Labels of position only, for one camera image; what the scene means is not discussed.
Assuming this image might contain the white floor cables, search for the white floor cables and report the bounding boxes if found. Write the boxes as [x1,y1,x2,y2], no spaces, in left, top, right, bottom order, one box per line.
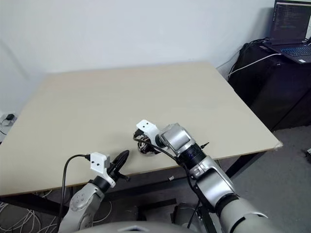
[0,201,61,233]

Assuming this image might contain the black metal table frame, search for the black metal table frame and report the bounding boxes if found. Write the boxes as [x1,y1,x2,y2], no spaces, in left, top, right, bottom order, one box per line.
[0,151,269,214]

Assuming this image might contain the grey robot torso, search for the grey robot torso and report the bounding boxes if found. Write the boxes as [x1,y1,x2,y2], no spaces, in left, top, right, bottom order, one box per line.
[79,220,195,233]

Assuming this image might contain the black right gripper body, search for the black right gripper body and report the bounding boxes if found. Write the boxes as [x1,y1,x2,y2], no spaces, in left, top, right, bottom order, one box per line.
[133,129,153,145]

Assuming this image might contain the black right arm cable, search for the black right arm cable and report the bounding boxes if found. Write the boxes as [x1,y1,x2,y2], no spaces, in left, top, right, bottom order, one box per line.
[133,135,203,230]

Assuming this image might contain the copper wound motor stator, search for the copper wound motor stator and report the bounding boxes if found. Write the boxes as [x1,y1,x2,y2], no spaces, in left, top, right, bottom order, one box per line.
[137,143,159,157]

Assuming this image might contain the black cabinet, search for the black cabinet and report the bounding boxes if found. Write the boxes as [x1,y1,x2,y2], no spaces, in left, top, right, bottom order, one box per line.
[227,41,311,132]

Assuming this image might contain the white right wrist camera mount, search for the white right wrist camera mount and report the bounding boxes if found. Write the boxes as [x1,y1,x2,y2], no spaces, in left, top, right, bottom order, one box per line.
[136,119,160,147]

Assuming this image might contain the white power strip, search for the white power strip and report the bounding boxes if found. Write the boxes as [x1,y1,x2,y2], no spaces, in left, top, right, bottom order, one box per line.
[0,112,18,127]

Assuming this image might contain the black laptop cable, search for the black laptop cable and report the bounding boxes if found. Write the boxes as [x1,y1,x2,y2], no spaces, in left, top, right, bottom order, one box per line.
[247,37,271,46]

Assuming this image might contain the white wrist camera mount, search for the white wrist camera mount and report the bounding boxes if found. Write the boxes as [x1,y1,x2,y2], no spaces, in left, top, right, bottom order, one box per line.
[136,119,160,147]
[89,151,116,188]

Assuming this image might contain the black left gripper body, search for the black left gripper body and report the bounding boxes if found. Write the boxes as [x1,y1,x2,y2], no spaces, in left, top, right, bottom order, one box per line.
[106,162,131,182]

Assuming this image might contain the black open laptop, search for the black open laptop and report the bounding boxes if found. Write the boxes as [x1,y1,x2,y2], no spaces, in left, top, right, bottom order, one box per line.
[263,0,311,64]

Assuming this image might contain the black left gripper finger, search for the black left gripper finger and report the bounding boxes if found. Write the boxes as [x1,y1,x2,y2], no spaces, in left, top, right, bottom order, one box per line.
[114,151,130,172]
[111,150,130,168]

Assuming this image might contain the white cable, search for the white cable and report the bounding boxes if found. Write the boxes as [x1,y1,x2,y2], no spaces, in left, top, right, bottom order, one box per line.
[228,53,282,76]

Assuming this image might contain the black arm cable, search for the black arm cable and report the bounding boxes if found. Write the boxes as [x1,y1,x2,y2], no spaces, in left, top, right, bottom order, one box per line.
[133,135,203,230]
[58,154,92,220]

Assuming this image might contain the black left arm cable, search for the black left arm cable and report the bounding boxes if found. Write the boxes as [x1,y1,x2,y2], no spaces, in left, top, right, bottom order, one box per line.
[58,154,92,220]

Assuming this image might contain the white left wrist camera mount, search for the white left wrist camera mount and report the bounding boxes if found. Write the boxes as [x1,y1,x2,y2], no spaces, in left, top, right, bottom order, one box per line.
[89,151,116,188]

